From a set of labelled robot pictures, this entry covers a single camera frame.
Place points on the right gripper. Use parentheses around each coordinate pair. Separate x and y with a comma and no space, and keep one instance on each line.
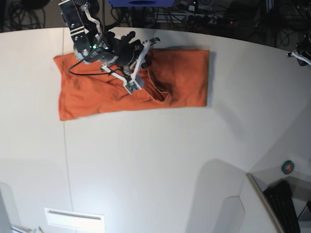
(91,38)

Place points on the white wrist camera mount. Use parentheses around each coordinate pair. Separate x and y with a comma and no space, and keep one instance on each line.
(303,58)
(127,72)

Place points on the blue bin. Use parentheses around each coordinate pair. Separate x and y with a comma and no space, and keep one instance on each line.
(143,3)

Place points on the white paper box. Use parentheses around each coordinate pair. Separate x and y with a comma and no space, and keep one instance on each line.
(75,221)

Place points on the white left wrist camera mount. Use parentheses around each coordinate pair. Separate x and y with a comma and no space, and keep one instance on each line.
(303,58)

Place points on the black keyboard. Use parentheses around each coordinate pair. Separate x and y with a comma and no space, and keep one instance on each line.
(280,199)

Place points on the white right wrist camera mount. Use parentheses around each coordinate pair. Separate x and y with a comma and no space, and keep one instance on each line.
(127,72)

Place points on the orange t-shirt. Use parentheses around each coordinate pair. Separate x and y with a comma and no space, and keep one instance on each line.
(175,78)

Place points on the green tape roll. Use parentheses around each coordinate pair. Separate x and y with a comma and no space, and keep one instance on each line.
(287,167)

